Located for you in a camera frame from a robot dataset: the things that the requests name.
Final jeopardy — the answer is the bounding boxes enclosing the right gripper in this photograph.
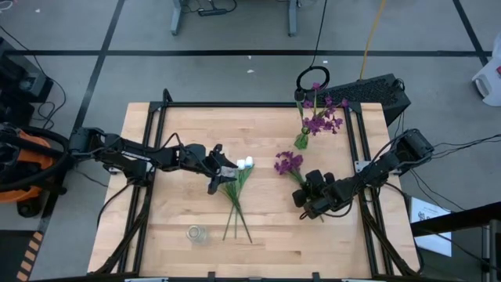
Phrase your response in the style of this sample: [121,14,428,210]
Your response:
[291,168,358,221]

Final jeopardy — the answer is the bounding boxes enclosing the green glass vase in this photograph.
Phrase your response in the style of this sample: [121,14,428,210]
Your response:
[293,131,310,150]

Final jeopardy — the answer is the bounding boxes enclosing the yellow hanging cable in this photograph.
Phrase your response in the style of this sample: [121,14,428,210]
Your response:
[359,0,388,81]

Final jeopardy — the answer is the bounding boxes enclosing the black mat orange stripes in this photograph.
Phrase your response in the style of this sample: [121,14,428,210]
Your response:
[0,230,45,282]

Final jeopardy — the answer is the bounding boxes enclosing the black equipment box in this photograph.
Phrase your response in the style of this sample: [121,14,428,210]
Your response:
[0,37,55,127]

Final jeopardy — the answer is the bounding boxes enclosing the black metal beam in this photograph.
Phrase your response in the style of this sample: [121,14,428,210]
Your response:
[410,201,501,238]

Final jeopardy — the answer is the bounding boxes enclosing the white blue-tipped artificial tulip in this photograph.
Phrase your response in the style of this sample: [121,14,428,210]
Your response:
[233,155,255,240]

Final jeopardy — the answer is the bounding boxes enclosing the white paper sheet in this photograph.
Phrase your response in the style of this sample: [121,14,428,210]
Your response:
[409,196,453,259]

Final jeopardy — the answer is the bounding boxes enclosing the orange black vacuum cleaner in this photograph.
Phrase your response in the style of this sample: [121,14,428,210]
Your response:
[0,121,79,219]

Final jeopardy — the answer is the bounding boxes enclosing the black hanging cable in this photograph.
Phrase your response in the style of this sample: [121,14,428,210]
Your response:
[296,0,332,94]

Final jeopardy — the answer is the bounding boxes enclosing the clear glass vase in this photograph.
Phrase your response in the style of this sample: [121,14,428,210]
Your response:
[186,224,209,246]

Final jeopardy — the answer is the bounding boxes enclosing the grey metal post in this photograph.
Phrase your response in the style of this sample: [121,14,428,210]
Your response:
[481,218,501,282]

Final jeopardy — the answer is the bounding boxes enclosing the white veined flower spray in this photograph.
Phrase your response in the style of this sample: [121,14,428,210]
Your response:
[217,164,255,244]

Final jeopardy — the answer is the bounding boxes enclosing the purple artificial flower bunch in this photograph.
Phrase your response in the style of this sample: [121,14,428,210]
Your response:
[295,81,350,148]
[273,150,326,223]

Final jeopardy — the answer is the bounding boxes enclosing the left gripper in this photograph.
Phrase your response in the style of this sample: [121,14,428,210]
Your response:
[181,143,239,196]

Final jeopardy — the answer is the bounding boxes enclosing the black power strip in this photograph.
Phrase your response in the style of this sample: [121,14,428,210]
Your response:
[197,7,229,18]

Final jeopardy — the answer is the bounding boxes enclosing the black metal table frame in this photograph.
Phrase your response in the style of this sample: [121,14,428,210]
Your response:
[88,88,424,282]

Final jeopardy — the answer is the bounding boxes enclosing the black computer tower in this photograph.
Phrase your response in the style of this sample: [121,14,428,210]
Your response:
[326,73,412,127]

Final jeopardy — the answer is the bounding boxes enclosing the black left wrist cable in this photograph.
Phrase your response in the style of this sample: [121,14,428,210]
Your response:
[154,132,187,156]

